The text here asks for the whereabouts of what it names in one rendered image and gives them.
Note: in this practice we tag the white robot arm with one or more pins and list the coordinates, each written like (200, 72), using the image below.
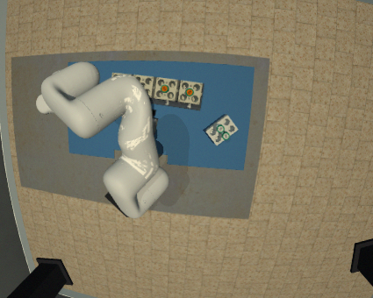
(97, 105)

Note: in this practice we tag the blue bench mat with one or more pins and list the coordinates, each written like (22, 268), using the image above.
(180, 133)

